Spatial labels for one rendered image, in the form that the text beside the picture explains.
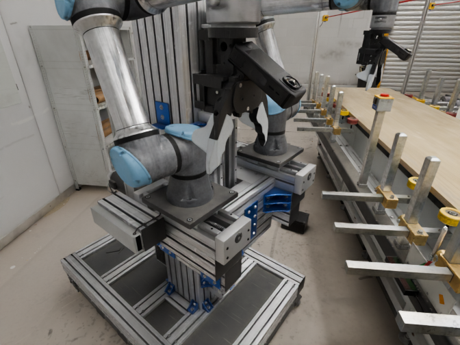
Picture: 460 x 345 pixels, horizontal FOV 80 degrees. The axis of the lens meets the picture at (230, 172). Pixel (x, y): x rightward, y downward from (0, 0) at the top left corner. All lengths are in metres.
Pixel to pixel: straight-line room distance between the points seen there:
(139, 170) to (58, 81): 2.30
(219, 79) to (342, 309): 1.76
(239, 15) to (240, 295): 1.47
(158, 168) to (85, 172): 2.47
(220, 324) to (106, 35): 1.33
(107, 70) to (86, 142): 2.27
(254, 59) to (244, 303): 1.40
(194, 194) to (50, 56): 2.30
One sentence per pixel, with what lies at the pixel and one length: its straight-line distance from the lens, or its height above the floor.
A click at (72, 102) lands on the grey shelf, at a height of 0.94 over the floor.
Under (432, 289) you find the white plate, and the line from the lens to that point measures 1.21.
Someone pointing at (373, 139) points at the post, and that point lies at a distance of 1.67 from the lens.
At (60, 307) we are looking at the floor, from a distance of 2.16.
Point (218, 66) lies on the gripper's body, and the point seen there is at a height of 1.47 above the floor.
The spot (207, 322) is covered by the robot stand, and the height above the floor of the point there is 0.21.
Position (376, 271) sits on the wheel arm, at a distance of 1.01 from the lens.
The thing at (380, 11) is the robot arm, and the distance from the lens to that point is 1.18.
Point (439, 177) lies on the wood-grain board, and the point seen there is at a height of 0.90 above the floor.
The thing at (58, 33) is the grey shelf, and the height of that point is 1.49.
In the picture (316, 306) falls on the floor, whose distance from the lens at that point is 1.97.
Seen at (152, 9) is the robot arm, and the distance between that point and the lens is 0.83.
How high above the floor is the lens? 1.51
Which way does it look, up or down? 27 degrees down
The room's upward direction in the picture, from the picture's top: straight up
